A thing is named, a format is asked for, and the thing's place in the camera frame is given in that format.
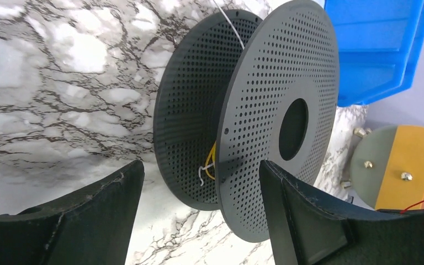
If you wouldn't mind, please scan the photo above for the black round spool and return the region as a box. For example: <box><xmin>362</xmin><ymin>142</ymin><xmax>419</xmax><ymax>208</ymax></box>
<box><xmin>153</xmin><ymin>1</ymin><xmax>340</xmax><ymax>242</ymax></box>

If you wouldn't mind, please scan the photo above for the white wire on spool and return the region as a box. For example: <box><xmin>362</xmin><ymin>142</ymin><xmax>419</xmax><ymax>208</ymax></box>
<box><xmin>197</xmin><ymin>0</ymin><xmax>246</xmax><ymax>187</ymax></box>

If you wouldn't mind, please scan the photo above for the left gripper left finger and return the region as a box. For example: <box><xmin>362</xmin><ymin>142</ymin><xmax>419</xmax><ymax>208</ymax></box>
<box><xmin>0</xmin><ymin>161</ymin><xmax>145</xmax><ymax>264</ymax></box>

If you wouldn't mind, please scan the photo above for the red wire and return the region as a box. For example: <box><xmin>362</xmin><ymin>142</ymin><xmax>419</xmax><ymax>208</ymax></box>
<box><xmin>399</xmin><ymin>195</ymin><xmax>424</xmax><ymax>215</ymax></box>

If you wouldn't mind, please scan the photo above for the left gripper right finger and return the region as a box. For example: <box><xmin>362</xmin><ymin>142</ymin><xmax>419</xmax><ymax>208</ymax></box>
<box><xmin>259</xmin><ymin>160</ymin><xmax>424</xmax><ymax>264</ymax></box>

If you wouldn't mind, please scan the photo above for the yellow wire on spool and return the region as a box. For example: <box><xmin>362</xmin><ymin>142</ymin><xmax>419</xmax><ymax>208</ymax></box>
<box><xmin>204</xmin><ymin>141</ymin><xmax>217</xmax><ymax>182</ymax></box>

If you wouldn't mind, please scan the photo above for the white cylinder with orange lid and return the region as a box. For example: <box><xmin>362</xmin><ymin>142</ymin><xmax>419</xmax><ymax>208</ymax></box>
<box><xmin>343</xmin><ymin>125</ymin><xmax>424</xmax><ymax>211</ymax></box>

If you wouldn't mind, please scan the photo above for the blue plastic bin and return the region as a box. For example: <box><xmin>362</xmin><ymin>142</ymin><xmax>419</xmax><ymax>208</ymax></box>
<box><xmin>324</xmin><ymin>0</ymin><xmax>424</xmax><ymax>107</ymax></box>

